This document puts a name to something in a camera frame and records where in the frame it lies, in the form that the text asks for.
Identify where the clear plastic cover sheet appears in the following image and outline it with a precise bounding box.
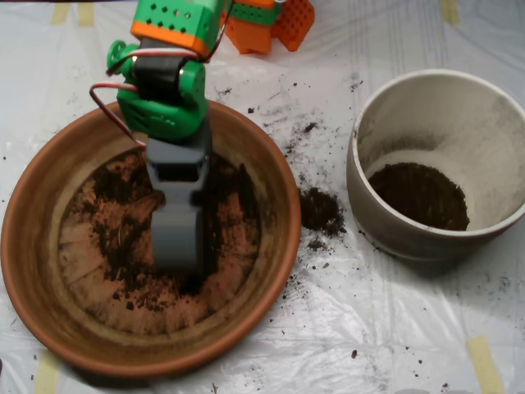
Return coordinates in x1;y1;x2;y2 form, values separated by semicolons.
0;2;525;394

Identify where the red white servo cable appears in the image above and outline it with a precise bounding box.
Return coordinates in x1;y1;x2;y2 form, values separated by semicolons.
89;0;231;148

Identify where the beige masking tape strip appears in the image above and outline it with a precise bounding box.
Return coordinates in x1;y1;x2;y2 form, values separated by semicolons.
34;350;62;394
77;2;96;28
466;335;505;394
441;0;460;25
51;2;71;25

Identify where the orange green robot base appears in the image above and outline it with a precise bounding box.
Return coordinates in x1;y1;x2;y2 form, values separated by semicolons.
221;0;317;56

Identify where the spilled soil pile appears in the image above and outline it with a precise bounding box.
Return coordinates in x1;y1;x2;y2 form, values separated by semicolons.
299;186;345;237

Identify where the dark soil heap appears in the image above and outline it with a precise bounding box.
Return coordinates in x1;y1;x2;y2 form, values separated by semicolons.
77;155;258;311

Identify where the white ceramic pot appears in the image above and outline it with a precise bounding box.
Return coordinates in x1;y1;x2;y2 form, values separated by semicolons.
346;68;525;263

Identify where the terracotta clay bowl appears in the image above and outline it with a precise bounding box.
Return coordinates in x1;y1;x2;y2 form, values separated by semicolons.
0;93;304;378

